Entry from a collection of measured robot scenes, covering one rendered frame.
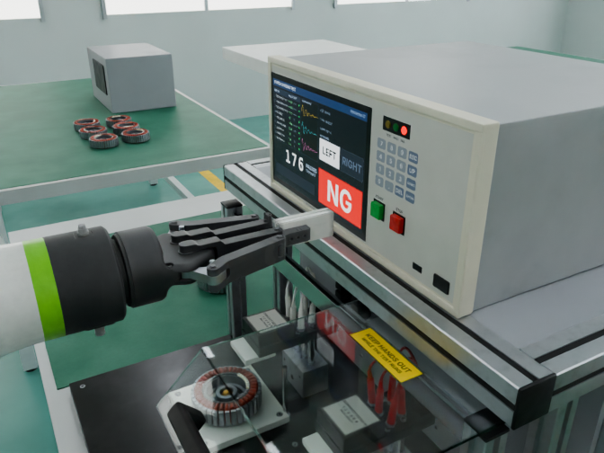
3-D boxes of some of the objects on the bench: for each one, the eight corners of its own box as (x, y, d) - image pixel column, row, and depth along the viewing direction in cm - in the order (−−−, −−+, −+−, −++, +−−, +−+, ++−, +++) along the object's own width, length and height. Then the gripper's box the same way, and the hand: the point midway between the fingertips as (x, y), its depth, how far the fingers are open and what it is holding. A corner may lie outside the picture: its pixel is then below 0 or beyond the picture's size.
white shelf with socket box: (280, 234, 164) (278, 66, 144) (229, 190, 193) (221, 47, 174) (383, 209, 179) (393, 55, 160) (321, 173, 208) (323, 39, 189)
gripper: (108, 276, 63) (302, 229, 73) (140, 339, 52) (361, 275, 63) (97, 211, 60) (302, 173, 70) (130, 265, 49) (365, 210, 60)
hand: (303, 227), depth 65 cm, fingers closed
